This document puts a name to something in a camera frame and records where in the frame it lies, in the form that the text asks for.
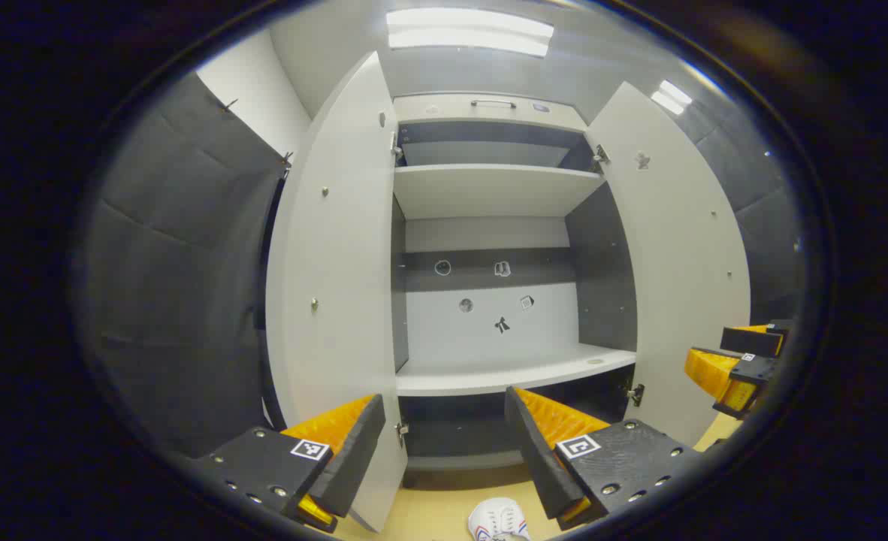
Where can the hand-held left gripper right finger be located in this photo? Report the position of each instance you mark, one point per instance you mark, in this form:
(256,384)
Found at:
(538,458)

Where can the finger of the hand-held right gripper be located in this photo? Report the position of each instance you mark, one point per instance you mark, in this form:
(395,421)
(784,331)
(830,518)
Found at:
(752,342)
(752,372)

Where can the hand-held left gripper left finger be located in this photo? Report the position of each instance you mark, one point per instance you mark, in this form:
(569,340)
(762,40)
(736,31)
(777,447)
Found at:
(354,451)

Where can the white canvas shoe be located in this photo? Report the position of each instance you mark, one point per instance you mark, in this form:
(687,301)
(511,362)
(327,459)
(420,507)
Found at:
(498,520)

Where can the white shoe cabinet door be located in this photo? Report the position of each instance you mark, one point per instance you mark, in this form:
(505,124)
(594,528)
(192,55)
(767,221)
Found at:
(339,248)
(677,248)

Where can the white shoe cabinet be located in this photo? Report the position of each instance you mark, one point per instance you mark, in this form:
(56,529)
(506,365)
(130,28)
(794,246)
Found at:
(489,330)

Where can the black backdrop cloth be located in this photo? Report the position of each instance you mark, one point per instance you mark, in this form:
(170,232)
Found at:
(767,225)
(181,285)

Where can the small ceiling light panel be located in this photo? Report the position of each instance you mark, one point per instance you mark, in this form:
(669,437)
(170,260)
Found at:
(671,96)

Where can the small metal clip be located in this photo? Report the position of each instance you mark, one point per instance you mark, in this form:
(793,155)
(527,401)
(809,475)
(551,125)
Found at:
(228,105)
(286,159)

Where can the large ceiling light panel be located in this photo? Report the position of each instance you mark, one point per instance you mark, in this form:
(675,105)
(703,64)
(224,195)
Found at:
(466,31)

